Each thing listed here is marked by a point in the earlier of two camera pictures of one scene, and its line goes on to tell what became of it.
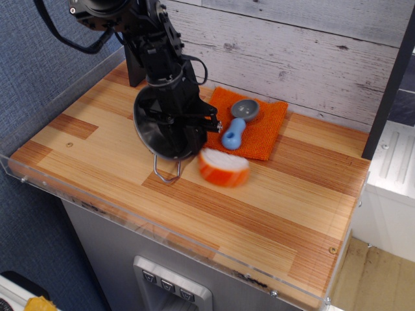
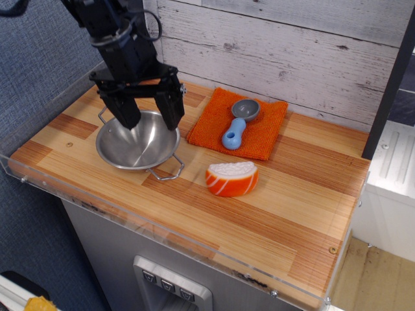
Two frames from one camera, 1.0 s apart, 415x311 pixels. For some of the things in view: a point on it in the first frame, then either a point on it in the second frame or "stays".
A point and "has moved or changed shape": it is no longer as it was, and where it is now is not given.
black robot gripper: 177,99 -> 133,66
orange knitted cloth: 261,133 stays
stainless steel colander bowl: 150,131 has moved or changed shape
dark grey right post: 403,57 stays
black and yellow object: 17,293 stays
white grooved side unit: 385,216 stays
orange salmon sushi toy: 222,169 -> 231,179
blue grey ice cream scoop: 241,110 stays
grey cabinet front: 110,246 stays
